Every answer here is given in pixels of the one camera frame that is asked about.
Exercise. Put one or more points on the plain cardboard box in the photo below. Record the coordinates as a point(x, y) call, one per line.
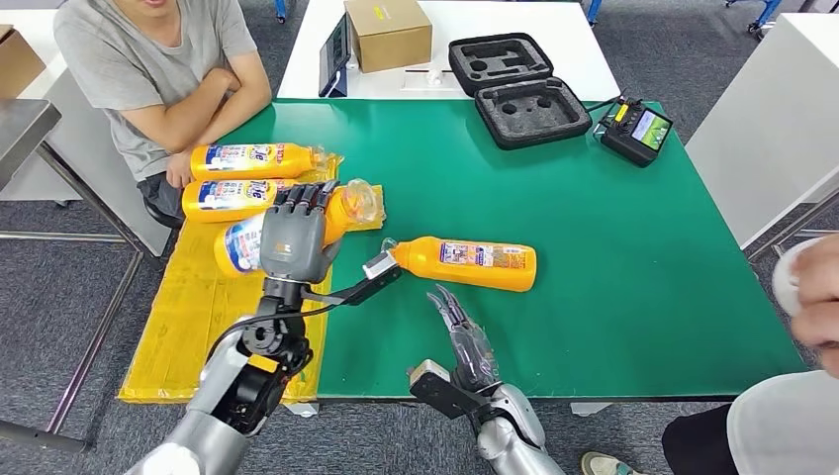
point(16, 65)

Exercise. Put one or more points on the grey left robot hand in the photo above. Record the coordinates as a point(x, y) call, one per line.
point(291, 242)

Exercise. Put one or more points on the person's left forearm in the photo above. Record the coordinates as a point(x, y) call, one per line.
point(242, 118)

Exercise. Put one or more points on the cardboard box with yellow label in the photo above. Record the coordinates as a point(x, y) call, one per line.
point(387, 39)

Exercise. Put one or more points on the steel table with metal legs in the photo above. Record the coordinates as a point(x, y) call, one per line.
point(23, 124)

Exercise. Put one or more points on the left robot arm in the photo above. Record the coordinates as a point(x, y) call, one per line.
point(216, 406)

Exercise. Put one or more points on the blue metal cart frame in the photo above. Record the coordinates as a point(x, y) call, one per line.
point(773, 8)
point(282, 8)

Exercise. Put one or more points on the small white object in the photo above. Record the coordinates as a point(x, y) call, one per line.
point(432, 77)

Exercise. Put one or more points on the person's right forearm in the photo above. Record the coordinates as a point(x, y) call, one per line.
point(170, 118)

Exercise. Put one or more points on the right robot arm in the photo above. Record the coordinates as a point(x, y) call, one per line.
point(518, 439)

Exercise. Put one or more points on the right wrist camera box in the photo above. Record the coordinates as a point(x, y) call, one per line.
point(432, 387)

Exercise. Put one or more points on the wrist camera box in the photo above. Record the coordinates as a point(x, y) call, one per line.
point(432, 387)
point(380, 267)

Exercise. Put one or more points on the yellow taped sheet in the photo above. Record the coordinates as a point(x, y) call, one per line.
point(183, 314)

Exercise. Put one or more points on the person's hand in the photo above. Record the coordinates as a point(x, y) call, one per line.
point(822, 301)

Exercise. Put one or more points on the person's left hand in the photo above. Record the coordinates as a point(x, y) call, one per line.
point(178, 169)

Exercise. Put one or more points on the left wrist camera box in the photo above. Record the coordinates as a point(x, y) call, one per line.
point(380, 267)

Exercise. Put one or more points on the orange bottle with clear cap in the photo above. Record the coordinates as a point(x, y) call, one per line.
point(295, 162)
point(239, 252)
point(223, 203)
point(426, 265)

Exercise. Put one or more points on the black remote controller with screen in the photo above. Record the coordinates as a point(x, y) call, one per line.
point(629, 139)

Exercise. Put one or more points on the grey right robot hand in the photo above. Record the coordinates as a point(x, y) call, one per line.
point(472, 360)

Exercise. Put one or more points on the black foam-lined case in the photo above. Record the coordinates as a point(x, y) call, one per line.
point(524, 123)

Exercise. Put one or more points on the person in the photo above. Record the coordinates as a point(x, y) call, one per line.
point(786, 426)
point(124, 65)

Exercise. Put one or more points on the black tablet on stand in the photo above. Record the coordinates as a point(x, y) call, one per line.
point(334, 56)

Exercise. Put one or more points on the black stool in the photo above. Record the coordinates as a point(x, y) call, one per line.
point(160, 215)

